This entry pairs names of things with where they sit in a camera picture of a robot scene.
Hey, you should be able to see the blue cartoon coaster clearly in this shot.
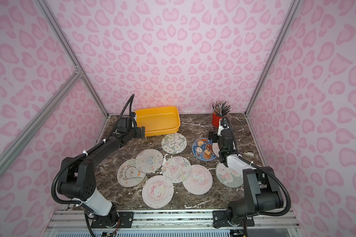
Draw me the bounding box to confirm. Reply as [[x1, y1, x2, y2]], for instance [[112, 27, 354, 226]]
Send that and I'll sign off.
[[192, 138, 217, 162]]

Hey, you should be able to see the pink unicorn cloud coaster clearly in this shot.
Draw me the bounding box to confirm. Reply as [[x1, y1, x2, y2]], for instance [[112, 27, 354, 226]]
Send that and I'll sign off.
[[183, 165, 213, 195]]

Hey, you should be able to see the green floral coaster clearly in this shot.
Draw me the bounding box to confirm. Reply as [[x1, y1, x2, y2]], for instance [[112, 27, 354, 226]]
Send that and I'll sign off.
[[161, 133, 187, 155]]

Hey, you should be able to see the pink floral doodle coaster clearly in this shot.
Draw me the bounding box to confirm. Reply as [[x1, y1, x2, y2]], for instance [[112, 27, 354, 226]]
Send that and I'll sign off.
[[162, 157, 191, 184]]

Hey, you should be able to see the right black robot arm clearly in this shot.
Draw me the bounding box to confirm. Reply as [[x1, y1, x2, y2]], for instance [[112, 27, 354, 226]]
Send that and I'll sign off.
[[209, 117, 291, 229]]

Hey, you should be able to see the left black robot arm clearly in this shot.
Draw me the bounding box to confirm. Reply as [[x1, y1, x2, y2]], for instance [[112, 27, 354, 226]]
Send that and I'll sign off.
[[51, 95, 145, 228]]

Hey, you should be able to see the yellow plastic storage box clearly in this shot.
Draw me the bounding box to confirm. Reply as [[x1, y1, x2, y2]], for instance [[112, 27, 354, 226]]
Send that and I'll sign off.
[[135, 106, 181, 137]]

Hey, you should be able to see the red pen holder cup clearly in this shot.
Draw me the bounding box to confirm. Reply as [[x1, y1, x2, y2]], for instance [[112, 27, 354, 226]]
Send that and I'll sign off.
[[212, 113, 223, 128]]

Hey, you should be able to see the bundle of pens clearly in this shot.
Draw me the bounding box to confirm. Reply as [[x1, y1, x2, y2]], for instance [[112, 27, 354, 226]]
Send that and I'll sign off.
[[212, 101, 231, 117]]

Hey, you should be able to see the grey stapler tool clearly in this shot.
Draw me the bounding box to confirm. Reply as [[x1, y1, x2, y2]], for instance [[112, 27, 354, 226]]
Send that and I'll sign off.
[[243, 151, 255, 157]]

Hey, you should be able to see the butterfly doodle coaster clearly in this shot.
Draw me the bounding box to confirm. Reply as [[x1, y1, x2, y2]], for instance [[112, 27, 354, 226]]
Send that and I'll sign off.
[[135, 149, 164, 173]]

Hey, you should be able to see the grey-green bunny coaster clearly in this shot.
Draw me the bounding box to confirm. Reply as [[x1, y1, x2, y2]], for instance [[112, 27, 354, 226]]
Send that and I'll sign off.
[[216, 163, 243, 188]]

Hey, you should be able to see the white sheep coaster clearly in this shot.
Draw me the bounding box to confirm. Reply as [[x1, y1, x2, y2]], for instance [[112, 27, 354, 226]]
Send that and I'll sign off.
[[117, 159, 145, 187]]

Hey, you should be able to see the pink striped unicorn coaster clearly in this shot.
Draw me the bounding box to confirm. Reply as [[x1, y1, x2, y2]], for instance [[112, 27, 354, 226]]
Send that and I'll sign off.
[[142, 175, 174, 209]]

